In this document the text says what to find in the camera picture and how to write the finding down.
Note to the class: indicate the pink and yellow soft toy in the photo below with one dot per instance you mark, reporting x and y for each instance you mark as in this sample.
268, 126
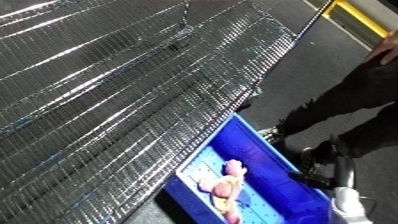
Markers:
228, 190

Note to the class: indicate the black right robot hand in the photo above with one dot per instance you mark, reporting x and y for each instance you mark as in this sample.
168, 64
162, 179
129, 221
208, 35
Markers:
343, 173

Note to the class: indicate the pale right robot forearm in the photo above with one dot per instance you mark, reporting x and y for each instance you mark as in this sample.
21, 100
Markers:
349, 206

